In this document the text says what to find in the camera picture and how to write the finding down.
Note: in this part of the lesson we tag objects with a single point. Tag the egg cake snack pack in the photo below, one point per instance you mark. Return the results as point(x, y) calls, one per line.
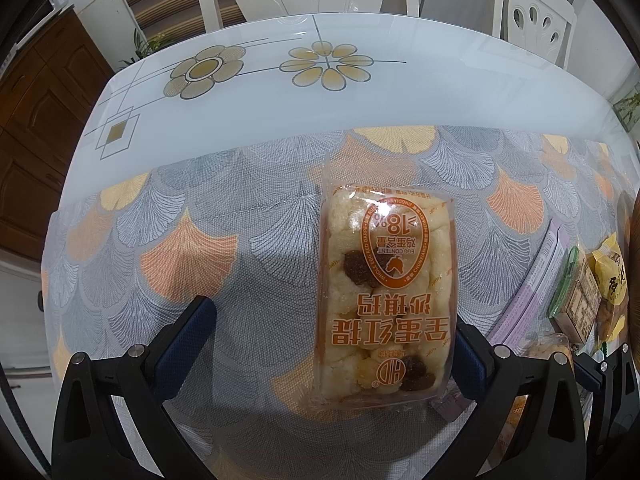
point(387, 296)

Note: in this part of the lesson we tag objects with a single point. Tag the yellow snack bag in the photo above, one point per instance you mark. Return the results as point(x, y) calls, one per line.
point(608, 268)

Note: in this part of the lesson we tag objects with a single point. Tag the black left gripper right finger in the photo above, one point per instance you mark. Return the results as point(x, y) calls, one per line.
point(526, 423)

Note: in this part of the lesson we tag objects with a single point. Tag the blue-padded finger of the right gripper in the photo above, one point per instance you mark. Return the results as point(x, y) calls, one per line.
point(589, 373)

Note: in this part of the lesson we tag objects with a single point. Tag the brown wooden door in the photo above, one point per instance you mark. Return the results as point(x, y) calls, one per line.
point(47, 94)

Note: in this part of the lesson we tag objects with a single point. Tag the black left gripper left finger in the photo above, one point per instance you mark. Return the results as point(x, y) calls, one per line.
point(88, 440)

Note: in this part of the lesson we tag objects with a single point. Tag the white chair right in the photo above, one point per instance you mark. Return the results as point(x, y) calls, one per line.
point(542, 27)

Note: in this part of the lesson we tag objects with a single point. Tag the potted green plant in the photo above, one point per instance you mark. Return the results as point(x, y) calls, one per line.
point(145, 47)

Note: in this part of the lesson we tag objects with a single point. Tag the woven tan basket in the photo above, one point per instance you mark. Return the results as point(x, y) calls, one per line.
point(624, 210)

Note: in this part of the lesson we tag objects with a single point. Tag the green-edged biscuit pack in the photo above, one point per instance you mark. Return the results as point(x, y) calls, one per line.
point(575, 304)

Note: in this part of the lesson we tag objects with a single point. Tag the purple stick sachets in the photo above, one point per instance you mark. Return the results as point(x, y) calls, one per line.
point(519, 316)

